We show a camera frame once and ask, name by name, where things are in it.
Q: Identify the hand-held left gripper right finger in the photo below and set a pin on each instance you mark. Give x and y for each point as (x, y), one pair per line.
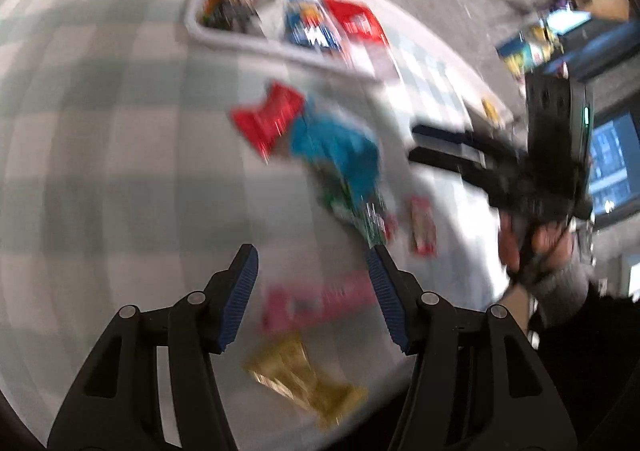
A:
(387, 296)

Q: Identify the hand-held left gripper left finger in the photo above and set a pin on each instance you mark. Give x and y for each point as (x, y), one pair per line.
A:
(240, 291)

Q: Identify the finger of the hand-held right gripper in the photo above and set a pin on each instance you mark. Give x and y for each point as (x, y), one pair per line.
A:
(450, 133)
(450, 163)

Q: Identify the long pink snack packet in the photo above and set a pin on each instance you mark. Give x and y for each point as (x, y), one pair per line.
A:
(320, 301)

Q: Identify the small pink red candy packet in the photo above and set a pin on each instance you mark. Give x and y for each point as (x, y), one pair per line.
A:
(422, 226)

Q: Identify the green snack packet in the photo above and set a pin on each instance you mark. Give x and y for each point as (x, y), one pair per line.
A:
(362, 216)

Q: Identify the gold snack packet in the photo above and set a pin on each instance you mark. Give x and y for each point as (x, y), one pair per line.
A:
(300, 376)

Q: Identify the light blue snack packet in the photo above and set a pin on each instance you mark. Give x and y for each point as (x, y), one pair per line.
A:
(335, 151)

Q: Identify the large red snack packet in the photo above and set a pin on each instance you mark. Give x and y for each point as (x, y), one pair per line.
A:
(355, 18)

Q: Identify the dark red snack packet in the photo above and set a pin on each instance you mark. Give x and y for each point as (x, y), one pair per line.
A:
(267, 121)

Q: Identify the navy snack packet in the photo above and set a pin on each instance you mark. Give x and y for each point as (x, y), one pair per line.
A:
(312, 26)

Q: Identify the long white snack packet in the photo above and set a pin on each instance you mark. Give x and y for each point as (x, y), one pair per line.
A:
(267, 1)

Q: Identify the white plastic tray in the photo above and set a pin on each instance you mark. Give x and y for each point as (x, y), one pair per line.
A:
(235, 38)

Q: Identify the person's right forearm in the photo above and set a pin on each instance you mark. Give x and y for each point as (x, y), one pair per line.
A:
(575, 331)

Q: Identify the person's right hand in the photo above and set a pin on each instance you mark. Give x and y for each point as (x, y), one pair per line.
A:
(545, 246)

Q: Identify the yellow sponge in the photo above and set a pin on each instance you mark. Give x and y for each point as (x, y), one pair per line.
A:
(491, 111)

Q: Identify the yellow detergent bottle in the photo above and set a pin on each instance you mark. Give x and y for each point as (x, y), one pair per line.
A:
(530, 48)

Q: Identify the green white checked tablecloth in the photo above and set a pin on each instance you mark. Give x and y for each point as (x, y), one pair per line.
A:
(100, 181)

